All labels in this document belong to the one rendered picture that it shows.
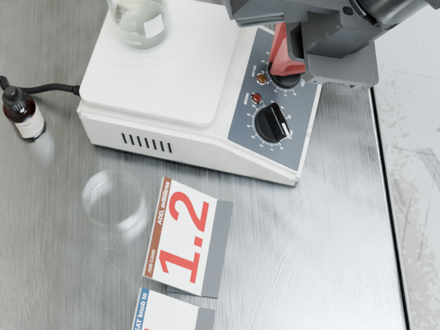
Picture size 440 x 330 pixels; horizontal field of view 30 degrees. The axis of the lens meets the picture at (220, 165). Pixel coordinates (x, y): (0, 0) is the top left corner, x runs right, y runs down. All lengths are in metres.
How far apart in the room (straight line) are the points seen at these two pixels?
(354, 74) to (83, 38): 0.31
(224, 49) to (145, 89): 0.08
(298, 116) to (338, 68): 0.11
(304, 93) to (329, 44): 0.14
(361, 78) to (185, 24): 0.17
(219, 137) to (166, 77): 0.07
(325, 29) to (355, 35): 0.02
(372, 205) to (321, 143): 0.08
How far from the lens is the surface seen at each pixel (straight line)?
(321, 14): 0.62
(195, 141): 0.70
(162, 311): 0.69
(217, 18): 0.73
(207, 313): 0.71
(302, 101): 0.75
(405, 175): 0.76
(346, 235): 0.74
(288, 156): 0.72
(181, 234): 0.71
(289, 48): 0.65
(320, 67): 0.63
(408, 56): 0.83
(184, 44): 0.72
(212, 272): 0.72
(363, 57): 0.66
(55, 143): 0.79
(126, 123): 0.71
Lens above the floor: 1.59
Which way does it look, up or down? 65 degrees down
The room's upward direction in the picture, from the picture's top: 6 degrees counter-clockwise
